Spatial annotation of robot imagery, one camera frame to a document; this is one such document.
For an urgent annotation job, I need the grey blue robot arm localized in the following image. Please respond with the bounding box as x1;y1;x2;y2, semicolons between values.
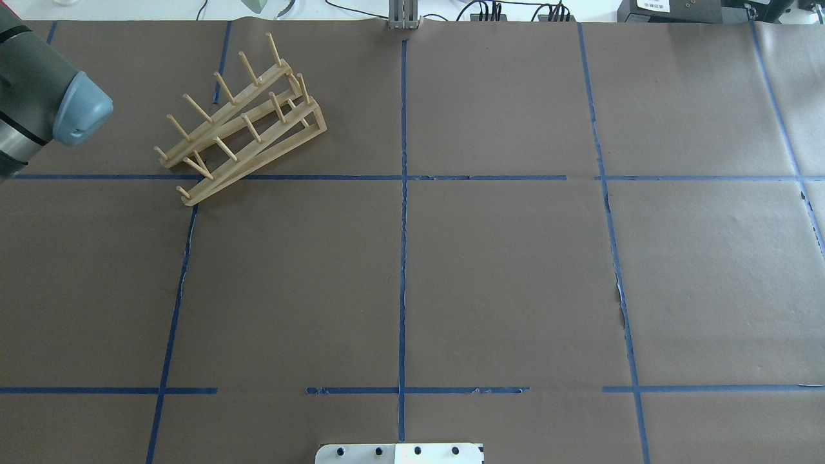
1;5;114;181

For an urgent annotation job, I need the wooden plate rack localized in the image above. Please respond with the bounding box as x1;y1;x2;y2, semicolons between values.
153;32;327;208

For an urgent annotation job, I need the aluminium frame post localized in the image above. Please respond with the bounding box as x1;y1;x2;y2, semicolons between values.
387;0;421;30

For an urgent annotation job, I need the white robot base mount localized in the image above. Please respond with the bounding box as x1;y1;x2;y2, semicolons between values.
315;441;485;463

